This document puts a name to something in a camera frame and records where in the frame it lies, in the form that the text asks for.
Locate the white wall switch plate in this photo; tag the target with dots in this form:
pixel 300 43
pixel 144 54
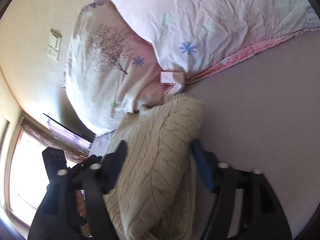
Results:
pixel 54 43

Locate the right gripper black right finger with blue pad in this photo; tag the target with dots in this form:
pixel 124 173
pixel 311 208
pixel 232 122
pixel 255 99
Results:
pixel 240 204

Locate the pink pillow with tree print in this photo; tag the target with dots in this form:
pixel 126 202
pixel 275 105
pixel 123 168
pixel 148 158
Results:
pixel 110 71

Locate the lavender bed sheet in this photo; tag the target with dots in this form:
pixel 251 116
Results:
pixel 264 113

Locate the window with wooden frame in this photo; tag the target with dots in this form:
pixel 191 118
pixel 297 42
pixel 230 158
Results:
pixel 24 179

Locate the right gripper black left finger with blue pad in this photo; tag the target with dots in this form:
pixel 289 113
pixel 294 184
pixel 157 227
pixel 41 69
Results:
pixel 73 206

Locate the person's left hand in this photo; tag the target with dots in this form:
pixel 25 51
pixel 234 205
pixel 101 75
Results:
pixel 80 203

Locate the beige cable-knit sweater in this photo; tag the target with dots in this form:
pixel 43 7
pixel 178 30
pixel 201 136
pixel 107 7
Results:
pixel 154 197

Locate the pink pillow with blue flowers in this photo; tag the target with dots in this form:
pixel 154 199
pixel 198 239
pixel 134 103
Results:
pixel 204 37

